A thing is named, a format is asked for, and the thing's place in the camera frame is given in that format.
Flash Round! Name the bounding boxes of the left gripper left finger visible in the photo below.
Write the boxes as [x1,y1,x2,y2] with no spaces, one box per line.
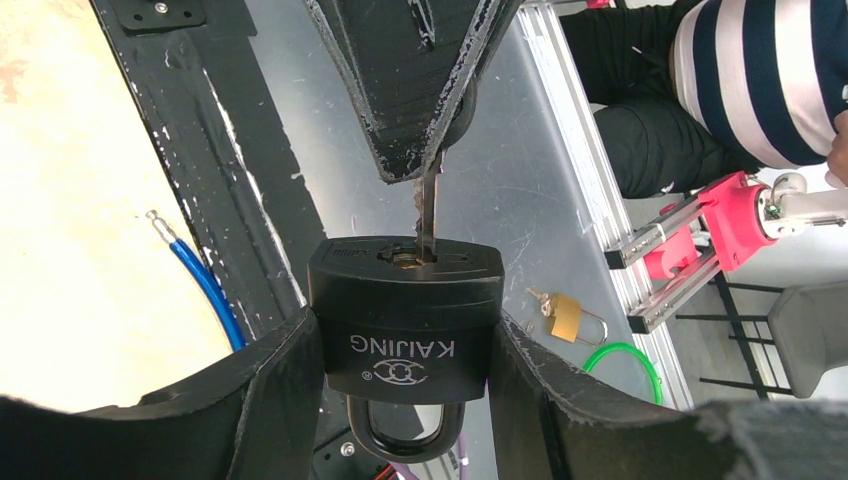
[1,310,324,479]

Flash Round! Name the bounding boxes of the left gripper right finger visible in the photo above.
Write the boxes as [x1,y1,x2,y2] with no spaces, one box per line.
[488,317,847,479]

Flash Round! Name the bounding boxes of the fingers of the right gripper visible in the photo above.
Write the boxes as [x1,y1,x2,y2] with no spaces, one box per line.
[305,0,521,184]

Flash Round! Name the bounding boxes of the black fob key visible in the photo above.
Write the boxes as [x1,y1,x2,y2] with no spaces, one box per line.
[414,75,477,264]

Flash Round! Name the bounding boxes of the black padlock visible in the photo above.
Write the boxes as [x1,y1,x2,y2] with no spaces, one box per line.
[307,236,505,464]

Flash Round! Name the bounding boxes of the blue cable lock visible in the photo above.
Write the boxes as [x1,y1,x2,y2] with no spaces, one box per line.
[145,210,247,351]

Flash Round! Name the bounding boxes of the brass padlock with keys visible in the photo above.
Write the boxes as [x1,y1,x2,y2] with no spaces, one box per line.
[526,287,609,348]

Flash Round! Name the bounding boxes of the person in striped shirt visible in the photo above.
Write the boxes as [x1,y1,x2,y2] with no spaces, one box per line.
[560,0,847,200]

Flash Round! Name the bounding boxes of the grey chair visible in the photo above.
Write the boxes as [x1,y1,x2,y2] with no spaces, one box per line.
[767,281,847,399]

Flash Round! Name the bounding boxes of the green wire loop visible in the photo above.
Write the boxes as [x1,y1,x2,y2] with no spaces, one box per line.
[582,342,665,407]

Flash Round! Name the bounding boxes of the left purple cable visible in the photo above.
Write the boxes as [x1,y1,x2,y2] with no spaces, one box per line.
[390,433,472,480]

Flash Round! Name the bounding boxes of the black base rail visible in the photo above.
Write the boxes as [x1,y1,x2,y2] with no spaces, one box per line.
[93,1,325,340]

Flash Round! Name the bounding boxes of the pink fixture on rail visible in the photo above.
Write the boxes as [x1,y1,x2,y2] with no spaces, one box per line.
[604,170,848,336]

